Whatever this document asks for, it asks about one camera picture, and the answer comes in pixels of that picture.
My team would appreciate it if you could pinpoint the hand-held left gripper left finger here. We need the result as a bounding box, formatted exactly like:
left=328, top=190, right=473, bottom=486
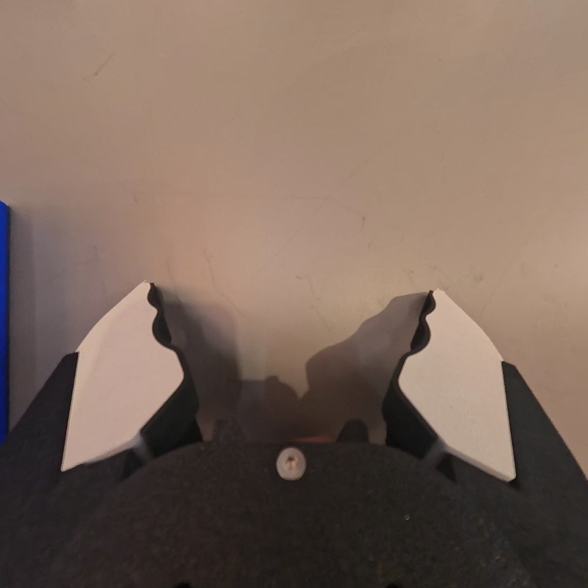
left=61, top=281, right=204, bottom=473

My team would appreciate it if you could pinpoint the blue plastic bin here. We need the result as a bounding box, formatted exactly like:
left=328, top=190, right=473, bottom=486
left=0, top=200, right=11, bottom=444

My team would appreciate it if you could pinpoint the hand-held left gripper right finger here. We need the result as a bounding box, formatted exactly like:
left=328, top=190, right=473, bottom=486
left=382, top=288, right=517, bottom=483

